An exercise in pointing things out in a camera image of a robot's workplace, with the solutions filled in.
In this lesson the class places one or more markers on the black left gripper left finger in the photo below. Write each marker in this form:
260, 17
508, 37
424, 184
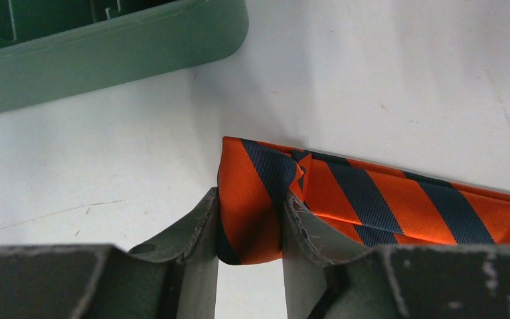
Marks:
171, 275

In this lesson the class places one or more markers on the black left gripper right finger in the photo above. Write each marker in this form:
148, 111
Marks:
328, 275

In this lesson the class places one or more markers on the orange navy striped tie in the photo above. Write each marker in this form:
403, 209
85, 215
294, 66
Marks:
369, 203

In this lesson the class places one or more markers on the green compartment organizer tray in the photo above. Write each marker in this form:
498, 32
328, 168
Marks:
56, 49

